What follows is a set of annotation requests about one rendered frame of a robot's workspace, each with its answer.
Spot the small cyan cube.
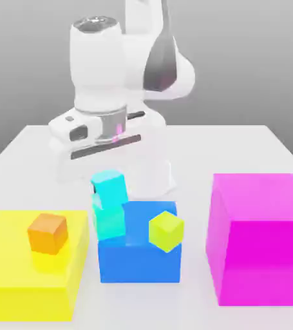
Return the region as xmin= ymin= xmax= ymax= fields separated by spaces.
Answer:
xmin=90 ymin=169 xmax=129 ymax=210

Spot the large magenta box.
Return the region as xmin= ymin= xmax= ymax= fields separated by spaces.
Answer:
xmin=205 ymin=173 xmax=293 ymax=307

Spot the small yellow-green cube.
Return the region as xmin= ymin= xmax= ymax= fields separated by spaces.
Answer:
xmin=148 ymin=210 xmax=185 ymax=253

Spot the small orange cube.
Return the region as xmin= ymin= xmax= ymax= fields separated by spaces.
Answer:
xmin=26 ymin=213 xmax=69 ymax=256

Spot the large yellow box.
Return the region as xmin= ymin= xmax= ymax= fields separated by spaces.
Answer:
xmin=0 ymin=209 xmax=90 ymax=322

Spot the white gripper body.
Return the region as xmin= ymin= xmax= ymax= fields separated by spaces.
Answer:
xmin=55 ymin=133 xmax=147 ymax=182

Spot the large blue box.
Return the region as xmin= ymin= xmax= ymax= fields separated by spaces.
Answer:
xmin=97 ymin=200 xmax=182 ymax=284

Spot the small teal cube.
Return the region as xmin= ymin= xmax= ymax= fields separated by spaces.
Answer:
xmin=91 ymin=193 xmax=126 ymax=242

